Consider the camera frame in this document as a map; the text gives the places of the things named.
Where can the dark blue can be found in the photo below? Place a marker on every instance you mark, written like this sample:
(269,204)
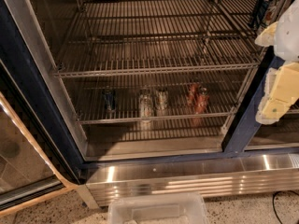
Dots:
(110,99)

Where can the clear glass bottle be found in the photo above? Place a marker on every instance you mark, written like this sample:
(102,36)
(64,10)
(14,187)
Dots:
(145,105)

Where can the lower wire shelf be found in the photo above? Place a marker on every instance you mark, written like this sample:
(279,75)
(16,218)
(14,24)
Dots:
(86,93)

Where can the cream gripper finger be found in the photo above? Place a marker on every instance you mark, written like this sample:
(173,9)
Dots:
(267,37)
(281,91)

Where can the white can upper shelf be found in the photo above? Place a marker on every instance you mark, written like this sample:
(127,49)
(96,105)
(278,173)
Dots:
(268,15)

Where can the red can rear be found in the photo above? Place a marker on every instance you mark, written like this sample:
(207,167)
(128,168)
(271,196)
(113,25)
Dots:
(192,91)

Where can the blue fridge centre post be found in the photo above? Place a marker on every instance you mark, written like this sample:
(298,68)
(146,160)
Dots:
(244,125)

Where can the blue can upper shelf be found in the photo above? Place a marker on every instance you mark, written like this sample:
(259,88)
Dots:
(258,13)

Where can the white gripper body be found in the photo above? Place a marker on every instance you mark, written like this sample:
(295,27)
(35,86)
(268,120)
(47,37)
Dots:
(288,32)

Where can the red can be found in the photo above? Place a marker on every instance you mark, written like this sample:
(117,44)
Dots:
(201,100)
(192,91)

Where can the upper wire shelf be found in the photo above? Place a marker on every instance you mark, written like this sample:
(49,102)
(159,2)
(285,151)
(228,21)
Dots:
(130,37)

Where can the steel fridge base grille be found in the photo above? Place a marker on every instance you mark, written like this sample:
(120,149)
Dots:
(210,178)

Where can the wire shelf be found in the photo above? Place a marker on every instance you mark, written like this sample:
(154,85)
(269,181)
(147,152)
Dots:
(86,93)
(130,37)

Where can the clear plastic bin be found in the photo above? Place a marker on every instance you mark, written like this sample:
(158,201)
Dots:
(175,208)

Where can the glass fridge door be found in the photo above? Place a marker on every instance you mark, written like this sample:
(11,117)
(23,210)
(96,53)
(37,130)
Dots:
(28,174)

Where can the silver green 7up can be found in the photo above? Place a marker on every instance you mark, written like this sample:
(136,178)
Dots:
(161,101)

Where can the red can front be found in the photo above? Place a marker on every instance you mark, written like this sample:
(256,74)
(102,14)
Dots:
(201,100)

